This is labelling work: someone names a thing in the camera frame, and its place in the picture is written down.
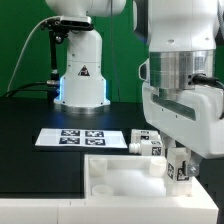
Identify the white L-shaped corner fence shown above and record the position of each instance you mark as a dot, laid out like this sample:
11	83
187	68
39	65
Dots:
195	209

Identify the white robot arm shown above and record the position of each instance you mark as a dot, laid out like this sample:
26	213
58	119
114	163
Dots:
180	35

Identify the white square tabletop tray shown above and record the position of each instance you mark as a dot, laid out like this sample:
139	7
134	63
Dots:
132	176

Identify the black camera on stand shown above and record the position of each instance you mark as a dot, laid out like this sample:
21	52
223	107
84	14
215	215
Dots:
59	29

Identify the white tag sheet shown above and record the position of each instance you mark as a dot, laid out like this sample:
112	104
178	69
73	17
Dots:
81	137

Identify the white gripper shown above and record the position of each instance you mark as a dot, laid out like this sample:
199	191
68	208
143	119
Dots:
194	120

